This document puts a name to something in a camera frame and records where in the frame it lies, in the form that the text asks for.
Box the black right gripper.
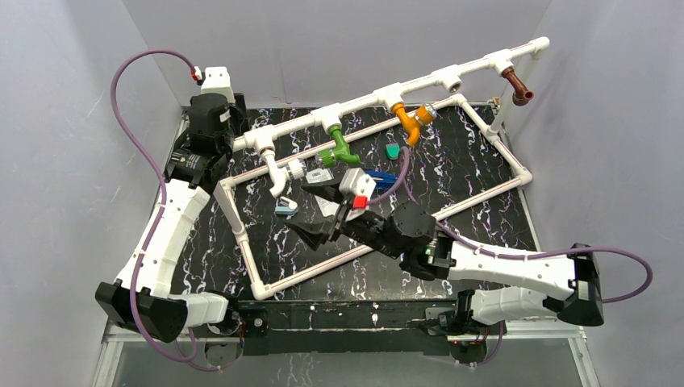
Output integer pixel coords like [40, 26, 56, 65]
[282, 173, 404, 260]

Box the white PVC pipe frame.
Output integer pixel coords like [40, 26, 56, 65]
[218, 36, 550, 300]

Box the white plastic faucet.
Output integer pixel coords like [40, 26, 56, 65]
[261, 148, 306, 198]

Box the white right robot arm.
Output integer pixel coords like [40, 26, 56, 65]
[286, 183, 604, 334]

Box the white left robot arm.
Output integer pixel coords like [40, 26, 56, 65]
[95, 93, 249, 343]

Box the white plastic package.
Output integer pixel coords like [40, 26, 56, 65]
[305, 169, 343, 217]

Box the light blue small clip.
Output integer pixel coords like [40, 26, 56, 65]
[273, 196, 299, 216]

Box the green plastic faucet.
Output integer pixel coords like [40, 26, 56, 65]
[317, 123, 361, 168]

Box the blue stapler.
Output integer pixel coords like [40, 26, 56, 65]
[365, 169, 398, 191]

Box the teal small box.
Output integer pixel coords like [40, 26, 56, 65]
[385, 144, 401, 160]

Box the orange plastic faucet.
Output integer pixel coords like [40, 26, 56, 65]
[390, 102, 437, 147]

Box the brown plastic faucet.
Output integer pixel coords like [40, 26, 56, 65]
[501, 65, 535, 106]

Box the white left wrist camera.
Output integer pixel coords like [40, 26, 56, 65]
[191, 66, 236, 104]

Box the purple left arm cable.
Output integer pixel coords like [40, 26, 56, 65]
[110, 49, 244, 373]

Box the black metal base rail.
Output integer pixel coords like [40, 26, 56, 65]
[104, 298, 583, 369]

